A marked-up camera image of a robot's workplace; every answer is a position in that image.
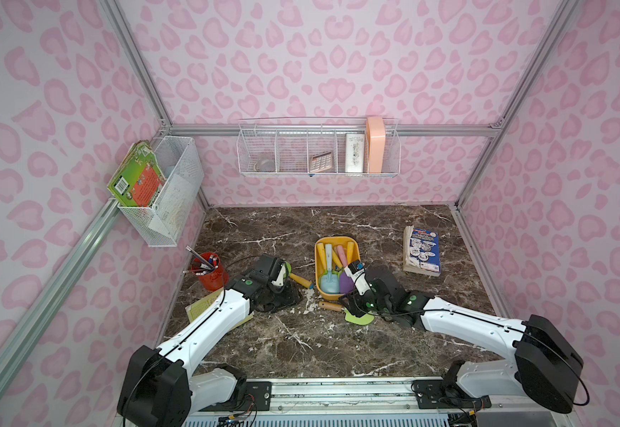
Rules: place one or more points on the light blue plastic shovel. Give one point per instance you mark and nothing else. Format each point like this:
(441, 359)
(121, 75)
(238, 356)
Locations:
(329, 280)

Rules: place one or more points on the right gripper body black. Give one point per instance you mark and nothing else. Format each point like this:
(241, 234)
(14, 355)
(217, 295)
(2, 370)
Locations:
(363, 302)

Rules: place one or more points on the red pen holder cup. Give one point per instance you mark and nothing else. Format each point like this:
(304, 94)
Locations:
(208, 268)

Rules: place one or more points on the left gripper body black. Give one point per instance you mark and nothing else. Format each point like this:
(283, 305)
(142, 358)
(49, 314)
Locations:
(280, 294)

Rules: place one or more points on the white papers in basket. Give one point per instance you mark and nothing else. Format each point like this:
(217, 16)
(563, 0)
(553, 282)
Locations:
(171, 210)

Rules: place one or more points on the light green shovel wooden handle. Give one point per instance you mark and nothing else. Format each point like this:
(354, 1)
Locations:
(350, 251)

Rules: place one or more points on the white wire wall shelf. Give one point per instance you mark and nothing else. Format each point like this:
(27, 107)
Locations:
(314, 146)

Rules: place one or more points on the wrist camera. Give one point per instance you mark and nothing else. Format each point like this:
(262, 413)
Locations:
(357, 274)
(278, 282)

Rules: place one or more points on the green red book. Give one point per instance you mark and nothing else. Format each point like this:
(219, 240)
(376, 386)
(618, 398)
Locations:
(138, 180)

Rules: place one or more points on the white box on shelf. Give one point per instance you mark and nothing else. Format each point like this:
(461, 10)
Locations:
(354, 153)

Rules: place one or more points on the round clear object on shelf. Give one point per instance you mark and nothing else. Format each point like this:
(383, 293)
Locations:
(265, 164)

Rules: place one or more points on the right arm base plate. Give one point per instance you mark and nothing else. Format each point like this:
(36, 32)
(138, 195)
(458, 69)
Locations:
(437, 394)

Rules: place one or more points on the purple shovel pink handle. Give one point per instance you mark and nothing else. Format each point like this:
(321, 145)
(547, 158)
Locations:
(346, 283)

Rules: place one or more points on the small pink calculator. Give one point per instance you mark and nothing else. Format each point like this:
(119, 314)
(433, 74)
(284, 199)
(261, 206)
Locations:
(322, 163)

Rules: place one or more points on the yellow green booklet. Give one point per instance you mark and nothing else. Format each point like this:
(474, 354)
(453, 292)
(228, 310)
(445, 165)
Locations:
(203, 307)

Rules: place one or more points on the pink box on shelf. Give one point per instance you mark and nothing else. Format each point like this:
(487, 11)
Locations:
(376, 137)

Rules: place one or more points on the white mesh wall basket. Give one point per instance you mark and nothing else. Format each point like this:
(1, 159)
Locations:
(176, 155)

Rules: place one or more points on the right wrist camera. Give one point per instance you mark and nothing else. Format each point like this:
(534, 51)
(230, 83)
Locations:
(357, 274)

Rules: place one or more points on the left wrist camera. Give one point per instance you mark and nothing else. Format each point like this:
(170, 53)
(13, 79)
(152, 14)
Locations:
(278, 282)

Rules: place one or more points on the blue white book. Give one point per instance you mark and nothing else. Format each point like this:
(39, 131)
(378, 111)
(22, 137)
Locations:
(421, 252)

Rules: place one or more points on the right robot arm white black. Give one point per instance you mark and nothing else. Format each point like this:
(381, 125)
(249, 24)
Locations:
(534, 359)

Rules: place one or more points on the yellow plastic storage box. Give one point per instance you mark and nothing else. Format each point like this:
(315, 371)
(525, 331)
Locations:
(337, 267)

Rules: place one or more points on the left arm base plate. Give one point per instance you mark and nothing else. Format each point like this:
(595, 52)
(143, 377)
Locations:
(256, 393)

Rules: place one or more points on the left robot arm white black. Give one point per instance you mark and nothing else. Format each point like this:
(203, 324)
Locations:
(161, 388)

